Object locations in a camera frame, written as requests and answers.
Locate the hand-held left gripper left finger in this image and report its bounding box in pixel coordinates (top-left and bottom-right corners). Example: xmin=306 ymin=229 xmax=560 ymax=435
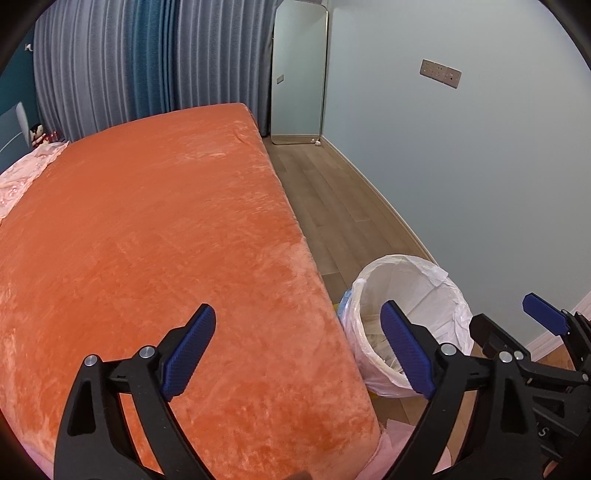
xmin=53 ymin=303 xmax=217 ymax=480

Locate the pink bed sheet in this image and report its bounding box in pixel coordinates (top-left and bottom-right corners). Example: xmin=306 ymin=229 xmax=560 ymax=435
xmin=355 ymin=419 xmax=455 ymax=480

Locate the blue and yellow bag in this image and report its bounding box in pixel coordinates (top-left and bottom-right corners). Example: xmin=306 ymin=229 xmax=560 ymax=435
xmin=333 ymin=291 xmax=356 ymax=324

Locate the red and white doll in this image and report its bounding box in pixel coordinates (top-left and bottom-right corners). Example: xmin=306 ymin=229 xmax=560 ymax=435
xmin=28 ymin=124 xmax=61 ymax=148

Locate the blue curtain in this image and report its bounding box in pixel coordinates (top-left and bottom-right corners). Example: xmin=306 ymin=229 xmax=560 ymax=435
xmin=133 ymin=0 xmax=180 ymax=120

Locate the grey wall socket plate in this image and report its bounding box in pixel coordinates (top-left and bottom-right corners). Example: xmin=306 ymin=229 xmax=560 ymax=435
xmin=419 ymin=58 xmax=462 ymax=89

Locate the bin with white bag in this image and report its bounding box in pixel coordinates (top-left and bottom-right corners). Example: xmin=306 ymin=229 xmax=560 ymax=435
xmin=339 ymin=254 xmax=474 ymax=398

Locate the grey padded headboard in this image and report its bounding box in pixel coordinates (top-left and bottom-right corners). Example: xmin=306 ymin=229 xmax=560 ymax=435
xmin=0 ymin=102 xmax=33 ymax=171

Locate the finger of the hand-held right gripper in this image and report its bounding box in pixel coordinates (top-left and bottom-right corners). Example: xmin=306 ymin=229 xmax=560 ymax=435
xmin=523 ymin=293 xmax=591 ymax=367
xmin=468 ymin=313 xmax=591 ymax=386

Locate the pink satin quilt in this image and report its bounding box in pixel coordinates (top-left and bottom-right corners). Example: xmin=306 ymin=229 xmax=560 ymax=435
xmin=0 ymin=142 xmax=70 ymax=222

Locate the orange plush blanket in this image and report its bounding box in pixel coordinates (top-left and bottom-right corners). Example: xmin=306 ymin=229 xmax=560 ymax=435
xmin=0 ymin=102 xmax=382 ymax=480

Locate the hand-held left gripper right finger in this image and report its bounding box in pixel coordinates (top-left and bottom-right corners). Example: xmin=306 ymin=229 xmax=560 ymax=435
xmin=379 ymin=300 xmax=546 ymax=480

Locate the gold framed standing mirror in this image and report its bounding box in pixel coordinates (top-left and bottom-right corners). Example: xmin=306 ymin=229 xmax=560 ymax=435
xmin=269 ymin=0 xmax=329 ymax=146

